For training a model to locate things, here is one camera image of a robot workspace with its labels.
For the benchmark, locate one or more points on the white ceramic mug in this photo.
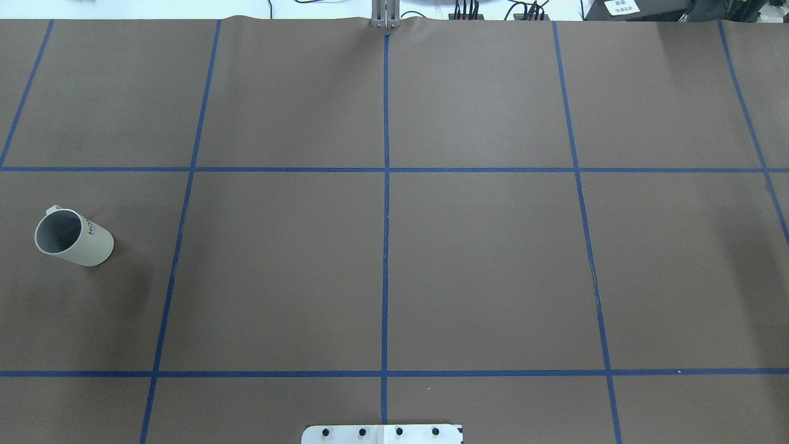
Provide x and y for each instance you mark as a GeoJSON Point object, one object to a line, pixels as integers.
{"type": "Point", "coordinates": [67, 235]}

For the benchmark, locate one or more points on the brown paper table mat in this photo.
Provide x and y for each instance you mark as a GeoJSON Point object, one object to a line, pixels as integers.
{"type": "Point", "coordinates": [543, 232]}

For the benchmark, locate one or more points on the black power strip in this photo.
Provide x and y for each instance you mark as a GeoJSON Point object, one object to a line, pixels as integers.
{"type": "Point", "coordinates": [534, 12]}
{"type": "Point", "coordinates": [466, 10]}

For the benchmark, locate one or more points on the black labelled box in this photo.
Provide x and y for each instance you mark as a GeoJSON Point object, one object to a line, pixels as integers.
{"type": "Point", "coordinates": [635, 11]}

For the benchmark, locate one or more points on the aluminium frame post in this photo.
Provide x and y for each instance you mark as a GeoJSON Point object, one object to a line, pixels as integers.
{"type": "Point", "coordinates": [385, 14]}

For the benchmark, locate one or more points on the white metal base plate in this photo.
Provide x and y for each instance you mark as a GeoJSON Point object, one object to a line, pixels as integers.
{"type": "Point", "coordinates": [384, 433]}

